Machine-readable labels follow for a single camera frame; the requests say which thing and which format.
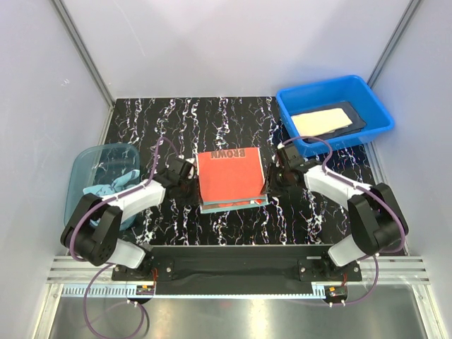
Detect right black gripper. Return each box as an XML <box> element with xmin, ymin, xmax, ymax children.
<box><xmin>260</xmin><ymin>162</ymin><xmax>291</xmax><ymax>197</ymax></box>

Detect brown towel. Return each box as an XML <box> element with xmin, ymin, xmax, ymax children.
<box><xmin>196</xmin><ymin>147</ymin><xmax>268</xmax><ymax>214</ymax></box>

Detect yellow towel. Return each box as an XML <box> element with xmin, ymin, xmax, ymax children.
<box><xmin>292</xmin><ymin>108</ymin><xmax>353</xmax><ymax>136</ymax></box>

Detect light blue patterned towel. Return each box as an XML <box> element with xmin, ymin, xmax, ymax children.
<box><xmin>83</xmin><ymin>169</ymin><xmax>140</xmax><ymax>231</ymax></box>

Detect dark grey-blue towel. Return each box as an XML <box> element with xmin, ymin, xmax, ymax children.
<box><xmin>304</xmin><ymin>102</ymin><xmax>367</xmax><ymax>140</ymax></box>

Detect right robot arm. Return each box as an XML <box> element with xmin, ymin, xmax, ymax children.
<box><xmin>263</xmin><ymin>143</ymin><xmax>409</xmax><ymax>280</ymax></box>

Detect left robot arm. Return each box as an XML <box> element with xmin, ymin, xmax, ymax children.
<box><xmin>60</xmin><ymin>157</ymin><xmax>198</xmax><ymax>280</ymax></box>

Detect clear teal plastic bin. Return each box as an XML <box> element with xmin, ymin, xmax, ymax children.
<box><xmin>64</xmin><ymin>143</ymin><xmax>141</xmax><ymax>222</ymax></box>

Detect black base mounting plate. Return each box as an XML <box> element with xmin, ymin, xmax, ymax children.
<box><xmin>112</xmin><ymin>245</ymin><xmax>357</xmax><ymax>282</ymax></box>

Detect blue plastic bin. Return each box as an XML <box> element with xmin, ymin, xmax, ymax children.
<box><xmin>276</xmin><ymin>75</ymin><xmax>394</xmax><ymax>150</ymax></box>

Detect aluminium rail with cable duct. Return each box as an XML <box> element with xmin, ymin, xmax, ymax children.
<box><xmin>47</xmin><ymin>256</ymin><xmax>430</xmax><ymax>299</ymax></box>

